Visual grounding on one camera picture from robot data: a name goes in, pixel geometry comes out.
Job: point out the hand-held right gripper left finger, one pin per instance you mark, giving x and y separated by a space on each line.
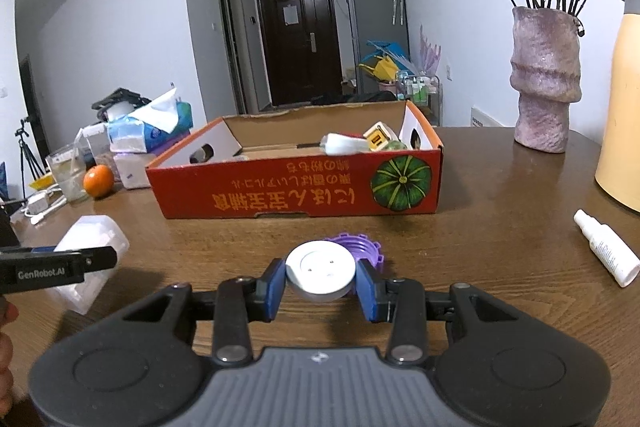
272 289

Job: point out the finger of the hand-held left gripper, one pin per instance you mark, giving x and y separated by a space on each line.
102 257

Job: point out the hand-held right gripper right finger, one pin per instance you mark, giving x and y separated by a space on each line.
367 294

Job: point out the translucent plastic box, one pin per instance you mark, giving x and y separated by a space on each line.
95 232

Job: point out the purple gear-shaped lid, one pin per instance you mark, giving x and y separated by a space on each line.
367 249

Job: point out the white round disc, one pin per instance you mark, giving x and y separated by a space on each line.
320 267

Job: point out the orange red cardboard box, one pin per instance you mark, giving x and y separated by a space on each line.
300 187

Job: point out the person's left hand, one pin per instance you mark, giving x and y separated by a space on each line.
5 347

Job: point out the black device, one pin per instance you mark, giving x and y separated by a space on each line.
5 227

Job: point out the white charger adapter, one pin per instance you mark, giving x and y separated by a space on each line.
37 204

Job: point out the orange fruit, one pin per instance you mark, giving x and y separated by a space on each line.
99 182

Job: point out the clear glass cup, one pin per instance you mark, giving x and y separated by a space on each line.
70 184

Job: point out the purple tissue pack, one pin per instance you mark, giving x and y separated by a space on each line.
130 172

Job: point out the yellow plate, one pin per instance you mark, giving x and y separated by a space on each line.
42 181

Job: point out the clear plastic food container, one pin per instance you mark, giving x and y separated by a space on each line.
95 137

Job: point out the blue tissue pack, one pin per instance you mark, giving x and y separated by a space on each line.
130 134

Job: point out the black tripod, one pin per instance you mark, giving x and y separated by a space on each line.
22 142

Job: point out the small green item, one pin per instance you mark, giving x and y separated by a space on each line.
395 145

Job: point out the white red lint brush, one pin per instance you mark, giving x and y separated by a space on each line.
340 144

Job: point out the white yellow cube charger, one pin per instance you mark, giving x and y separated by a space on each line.
377 134

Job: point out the pink bucket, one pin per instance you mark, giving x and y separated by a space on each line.
387 87

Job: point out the white flat panel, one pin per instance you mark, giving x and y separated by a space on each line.
482 119

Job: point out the metal rolling cart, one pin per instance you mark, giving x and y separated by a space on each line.
420 89

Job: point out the dark entrance door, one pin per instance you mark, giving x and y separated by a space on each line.
300 67

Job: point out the yellow bag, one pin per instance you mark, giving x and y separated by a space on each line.
385 69

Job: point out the white spray bottle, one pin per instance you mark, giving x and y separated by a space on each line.
607 247

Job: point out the purple plastic rack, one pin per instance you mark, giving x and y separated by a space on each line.
430 57

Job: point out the dark side door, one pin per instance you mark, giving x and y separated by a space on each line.
230 47

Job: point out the blue plastic bag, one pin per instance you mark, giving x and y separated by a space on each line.
382 47

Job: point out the grey refrigerator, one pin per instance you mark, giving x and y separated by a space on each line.
370 22

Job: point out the paper sheet on door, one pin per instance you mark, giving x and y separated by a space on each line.
290 14

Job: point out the pink textured vase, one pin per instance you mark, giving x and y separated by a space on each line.
545 72

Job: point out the yellow thermos jug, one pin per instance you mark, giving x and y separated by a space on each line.
625 107

